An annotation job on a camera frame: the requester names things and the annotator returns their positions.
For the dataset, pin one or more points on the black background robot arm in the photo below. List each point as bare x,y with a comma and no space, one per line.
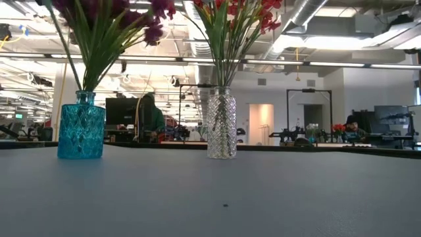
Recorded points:
8,131
287,134

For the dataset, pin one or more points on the clear glass vase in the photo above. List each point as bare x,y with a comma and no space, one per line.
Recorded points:
222,125

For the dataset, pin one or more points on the background green flower vase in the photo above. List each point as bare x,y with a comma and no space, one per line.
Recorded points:
201,130

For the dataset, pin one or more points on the background white flower vase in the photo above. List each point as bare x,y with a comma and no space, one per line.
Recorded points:
312,129

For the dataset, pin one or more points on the background red flower vase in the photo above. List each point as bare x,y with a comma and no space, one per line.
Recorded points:
338,128

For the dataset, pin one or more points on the blue glass vase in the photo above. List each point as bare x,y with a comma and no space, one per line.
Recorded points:
81,131

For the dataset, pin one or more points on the person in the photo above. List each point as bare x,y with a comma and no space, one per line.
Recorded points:
154,118
352,120

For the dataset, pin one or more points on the black background monitor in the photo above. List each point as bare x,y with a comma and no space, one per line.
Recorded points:
121,110

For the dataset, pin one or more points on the long ceiling light bar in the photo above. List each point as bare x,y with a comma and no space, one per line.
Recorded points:
335,64

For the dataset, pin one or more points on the dark background screen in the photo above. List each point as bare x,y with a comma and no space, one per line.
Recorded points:
391,112

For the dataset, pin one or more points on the black background stand frame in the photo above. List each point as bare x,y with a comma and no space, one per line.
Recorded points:
309,90
197,86

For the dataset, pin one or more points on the silver ventilation duct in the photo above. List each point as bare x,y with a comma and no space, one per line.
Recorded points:
199,49

